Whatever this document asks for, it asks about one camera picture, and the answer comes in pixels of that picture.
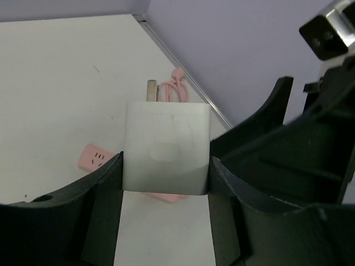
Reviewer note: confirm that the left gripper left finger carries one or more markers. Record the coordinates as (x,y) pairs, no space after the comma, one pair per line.
(75,225)

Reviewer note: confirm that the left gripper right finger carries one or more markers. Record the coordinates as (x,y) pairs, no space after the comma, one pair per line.
(251,228)

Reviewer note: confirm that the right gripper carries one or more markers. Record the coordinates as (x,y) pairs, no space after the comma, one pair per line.
(308,160)

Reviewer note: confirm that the pink power strip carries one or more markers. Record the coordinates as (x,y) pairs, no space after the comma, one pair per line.
(94,157)

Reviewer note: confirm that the white charger plug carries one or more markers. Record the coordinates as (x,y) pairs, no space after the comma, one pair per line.
(166,146)

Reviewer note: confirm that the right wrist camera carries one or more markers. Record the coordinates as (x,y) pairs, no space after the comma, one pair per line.
(330,33)

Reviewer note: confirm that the aluminium frame rail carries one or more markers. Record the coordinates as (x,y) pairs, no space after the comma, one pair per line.
(176,62)

